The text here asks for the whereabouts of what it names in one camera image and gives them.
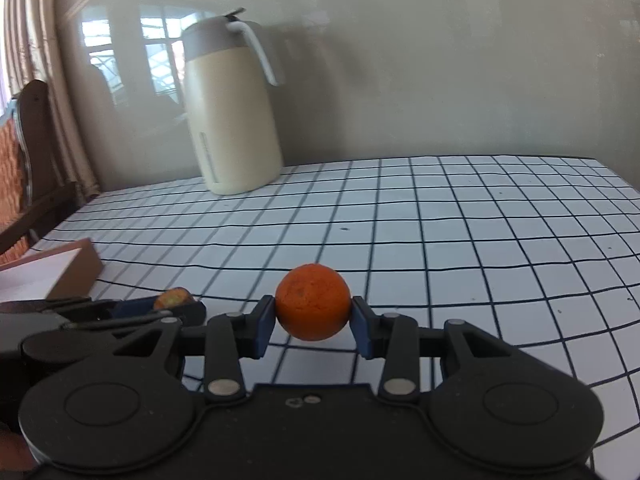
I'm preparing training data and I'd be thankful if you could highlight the orange tangerine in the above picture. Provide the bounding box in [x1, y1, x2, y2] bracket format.
[274, 263, 352, 341]

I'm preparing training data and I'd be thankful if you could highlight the brown kiwi-like fruit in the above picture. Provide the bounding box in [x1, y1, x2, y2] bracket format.
[153, 287, 193, 310]

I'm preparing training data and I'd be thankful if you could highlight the white cardboard box tray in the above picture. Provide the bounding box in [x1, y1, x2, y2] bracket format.
[0, 238, 103, 302]

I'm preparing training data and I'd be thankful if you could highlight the wooden sofa with orange cushions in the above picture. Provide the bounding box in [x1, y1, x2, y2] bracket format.
[1, 79, 79, 263]

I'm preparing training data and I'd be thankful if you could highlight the checkered white tablecloth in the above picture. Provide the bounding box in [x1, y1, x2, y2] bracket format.
[37, 155, 639, 479]

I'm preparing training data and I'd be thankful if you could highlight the cream thermos jug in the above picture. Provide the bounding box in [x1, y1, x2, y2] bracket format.
[181, 8, 284, 195]

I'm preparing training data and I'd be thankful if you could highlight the beige curtain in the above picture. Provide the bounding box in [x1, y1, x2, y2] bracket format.
[2, 0, 100, 198]

